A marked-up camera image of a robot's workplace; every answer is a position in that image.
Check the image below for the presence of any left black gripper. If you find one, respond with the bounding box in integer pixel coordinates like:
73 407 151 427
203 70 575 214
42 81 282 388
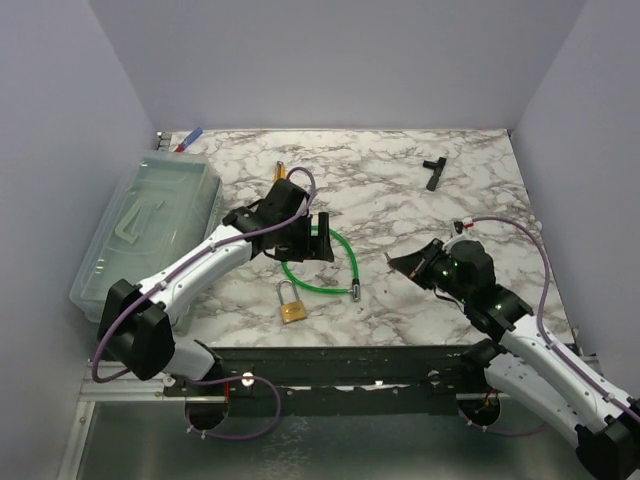
277 212 334 263

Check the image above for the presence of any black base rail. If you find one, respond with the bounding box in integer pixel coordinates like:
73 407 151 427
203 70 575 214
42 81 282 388
164 346 507 425

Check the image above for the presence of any yellow utility knife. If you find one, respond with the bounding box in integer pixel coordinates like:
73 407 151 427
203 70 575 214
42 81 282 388
273 161 286 181

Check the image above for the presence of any clear plastic storage box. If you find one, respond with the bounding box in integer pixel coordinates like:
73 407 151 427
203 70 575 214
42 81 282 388
70 151 223 323

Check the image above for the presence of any aluminium extrusion rail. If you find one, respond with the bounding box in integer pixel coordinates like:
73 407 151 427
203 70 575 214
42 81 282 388
79 359 171 401

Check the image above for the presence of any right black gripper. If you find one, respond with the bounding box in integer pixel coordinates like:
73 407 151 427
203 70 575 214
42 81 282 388
390 238 472 304

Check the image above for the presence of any green cable lock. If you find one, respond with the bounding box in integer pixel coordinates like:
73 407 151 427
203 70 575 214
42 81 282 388
280 225 362 303

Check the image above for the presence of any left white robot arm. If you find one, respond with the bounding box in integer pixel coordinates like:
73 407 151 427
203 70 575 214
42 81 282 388
93 179 334 395

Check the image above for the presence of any brass padlock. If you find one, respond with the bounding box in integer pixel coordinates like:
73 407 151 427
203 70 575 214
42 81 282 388
276 280 307 325

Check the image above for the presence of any black T-shaped tool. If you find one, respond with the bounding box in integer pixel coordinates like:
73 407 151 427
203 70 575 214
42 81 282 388
422 157 447 192

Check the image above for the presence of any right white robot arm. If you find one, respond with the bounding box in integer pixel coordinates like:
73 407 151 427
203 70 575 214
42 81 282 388
387 239 639 479

